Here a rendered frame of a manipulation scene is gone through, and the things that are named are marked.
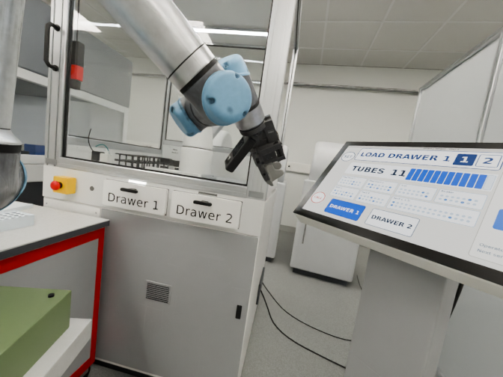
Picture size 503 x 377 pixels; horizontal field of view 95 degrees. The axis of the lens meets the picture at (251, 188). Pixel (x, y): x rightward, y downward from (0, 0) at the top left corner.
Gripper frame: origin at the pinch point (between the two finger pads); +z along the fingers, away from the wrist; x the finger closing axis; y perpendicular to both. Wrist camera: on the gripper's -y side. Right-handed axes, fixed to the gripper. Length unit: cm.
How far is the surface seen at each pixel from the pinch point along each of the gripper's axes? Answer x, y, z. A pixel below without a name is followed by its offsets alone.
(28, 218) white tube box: 8, -82, -16
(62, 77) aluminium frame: 60, -69, -46
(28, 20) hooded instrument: 102, -89, -73
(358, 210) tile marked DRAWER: -18.3, 18.7, 2.5
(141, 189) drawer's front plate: 23, -52, -1
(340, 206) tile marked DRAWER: -14.9, 15.7, 3.3
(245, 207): 11.0, -13.8, 16.4
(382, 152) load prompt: -3.2, 32.3, 1.3
